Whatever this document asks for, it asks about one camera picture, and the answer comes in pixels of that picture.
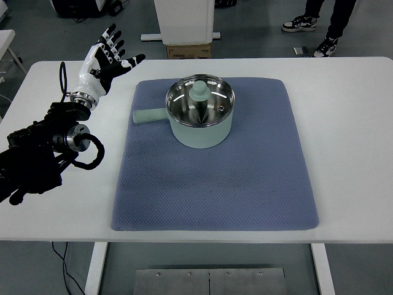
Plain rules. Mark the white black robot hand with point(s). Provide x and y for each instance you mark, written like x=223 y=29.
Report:
x=103 y=63

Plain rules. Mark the green pot with handle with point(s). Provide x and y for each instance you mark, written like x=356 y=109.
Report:
x=199 y=109

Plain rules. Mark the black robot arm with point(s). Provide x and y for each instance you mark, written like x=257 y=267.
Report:
x=38 y=154

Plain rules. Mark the black equipment on floor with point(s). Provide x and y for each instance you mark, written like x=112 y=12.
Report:
x=85 y=8

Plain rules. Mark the cardboard box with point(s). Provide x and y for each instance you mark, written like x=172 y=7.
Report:
x=181 y=52

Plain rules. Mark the white side table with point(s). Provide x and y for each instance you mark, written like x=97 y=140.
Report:
x=7 y=37

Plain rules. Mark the blue quilted mat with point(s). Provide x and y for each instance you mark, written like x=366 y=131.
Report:
x=255 y=179

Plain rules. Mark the grey floor plate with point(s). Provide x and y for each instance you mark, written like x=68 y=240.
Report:
x=304 y=51

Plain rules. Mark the white pedestal column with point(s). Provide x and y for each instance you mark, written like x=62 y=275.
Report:
x=184 y=22

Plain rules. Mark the metal base plate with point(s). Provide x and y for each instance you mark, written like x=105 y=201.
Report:
x=210 y=281

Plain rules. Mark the white table frame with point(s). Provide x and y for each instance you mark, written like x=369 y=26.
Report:
x=321 y=265

